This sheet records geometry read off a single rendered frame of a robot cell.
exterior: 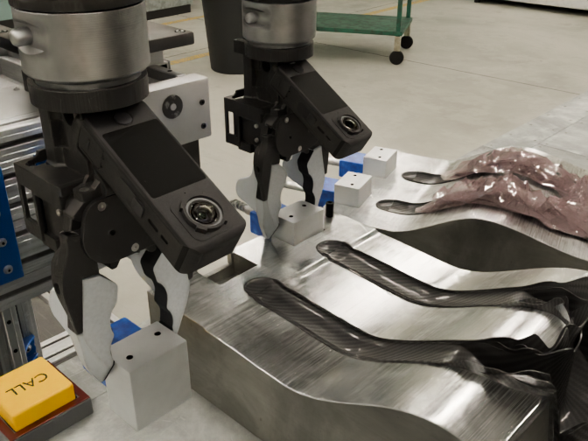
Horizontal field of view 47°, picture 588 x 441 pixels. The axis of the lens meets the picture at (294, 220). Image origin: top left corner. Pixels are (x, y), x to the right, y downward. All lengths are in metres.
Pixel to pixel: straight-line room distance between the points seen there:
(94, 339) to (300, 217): 0.34
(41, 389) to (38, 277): 0.44
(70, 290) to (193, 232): 0.10
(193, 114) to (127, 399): 0.58
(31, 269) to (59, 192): 0.65
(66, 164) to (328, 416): 0.27
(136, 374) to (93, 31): 0.23
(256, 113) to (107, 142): 0.33
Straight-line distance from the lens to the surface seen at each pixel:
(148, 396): 0.51
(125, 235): 0.45
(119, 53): 0.41
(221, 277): 0.75
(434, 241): 0.86
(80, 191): 0.43
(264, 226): 0.75
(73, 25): 0.40
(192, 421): 0.68
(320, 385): 0.57
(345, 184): 0.92
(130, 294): 2.34
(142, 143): 0.42
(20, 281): 1.09
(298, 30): 0.69
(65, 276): 0.45
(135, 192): 0.40
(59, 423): 0.68
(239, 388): 0.64
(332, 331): 0.65
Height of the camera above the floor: 1.26
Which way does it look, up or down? 28 degrees down
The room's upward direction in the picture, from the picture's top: straight up
